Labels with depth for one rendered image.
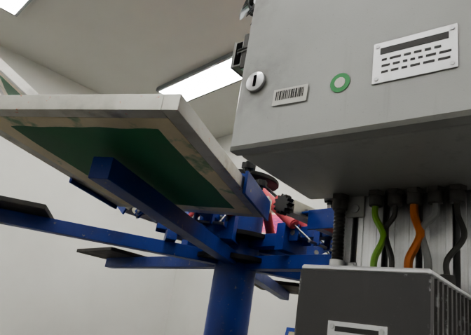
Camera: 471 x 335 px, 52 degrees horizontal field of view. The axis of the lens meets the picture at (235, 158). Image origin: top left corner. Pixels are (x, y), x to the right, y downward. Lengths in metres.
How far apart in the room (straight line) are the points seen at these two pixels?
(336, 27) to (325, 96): 0.09
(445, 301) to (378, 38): 0.28
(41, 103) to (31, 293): 4.29
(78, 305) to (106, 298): 0.34
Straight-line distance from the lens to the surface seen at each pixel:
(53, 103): 1.14
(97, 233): 2.28
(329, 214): 1.65
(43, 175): 5.43
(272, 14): 0.67
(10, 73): 2.28
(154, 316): 6.04
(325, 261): 1.97
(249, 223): 2.30
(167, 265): 2.75
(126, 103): 1.03
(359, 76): 0.54
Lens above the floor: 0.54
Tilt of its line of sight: 21 degrees up
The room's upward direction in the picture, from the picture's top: 9 degrees clockwise
